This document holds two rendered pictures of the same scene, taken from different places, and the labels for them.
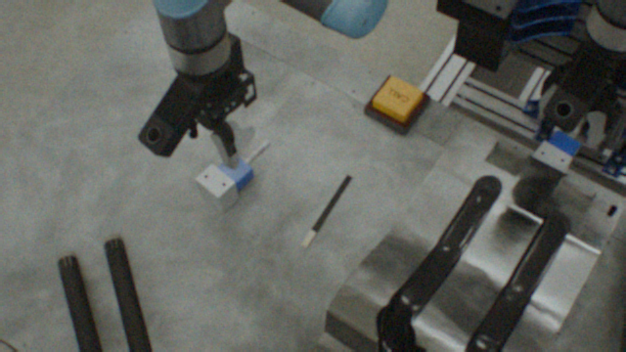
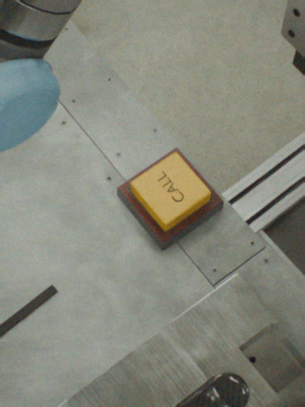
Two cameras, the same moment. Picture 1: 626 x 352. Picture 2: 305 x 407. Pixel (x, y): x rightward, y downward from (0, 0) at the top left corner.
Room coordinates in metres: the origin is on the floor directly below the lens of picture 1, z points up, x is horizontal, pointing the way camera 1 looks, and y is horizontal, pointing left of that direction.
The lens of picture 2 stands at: (0.31, -0.23, 1.79)
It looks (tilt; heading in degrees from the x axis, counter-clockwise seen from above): 66 degrees down; 15
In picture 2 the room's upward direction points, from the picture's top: 2 degrees clockwise
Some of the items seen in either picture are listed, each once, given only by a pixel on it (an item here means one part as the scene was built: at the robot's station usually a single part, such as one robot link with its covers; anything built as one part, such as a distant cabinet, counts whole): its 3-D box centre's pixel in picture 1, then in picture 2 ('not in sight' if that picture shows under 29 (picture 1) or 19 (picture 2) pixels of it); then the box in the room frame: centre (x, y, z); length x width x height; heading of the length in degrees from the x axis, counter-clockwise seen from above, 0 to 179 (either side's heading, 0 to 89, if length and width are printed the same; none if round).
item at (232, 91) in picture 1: (210, 79); not in sight; (0.62, 0.13, 1.07); 0.09 x 0.08 x 0.12; 136
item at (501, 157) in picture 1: (505, 163); (274, 361); (0.59, -0.27, 0.87); 0.05 x 0.05 x 0.04; 54
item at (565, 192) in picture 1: (571, 198); not in sight; (0.53, -0.36, 0.87); 0.05 x 0.05 x 0.04; 54
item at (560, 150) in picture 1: (563, 145); not in sight; (0.65, -0.38, 0.83); 0.13 x 0.05 x 0.05; 138
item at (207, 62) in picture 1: (196, 41); not in sight; (0.62, 0.14, 1.15); 0.08 x 0.08 x 0.05
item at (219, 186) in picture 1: (239, 168); not in sight; (0.63, 0.12, 0.83); 0.13 x 0.05 x 0.05; 136
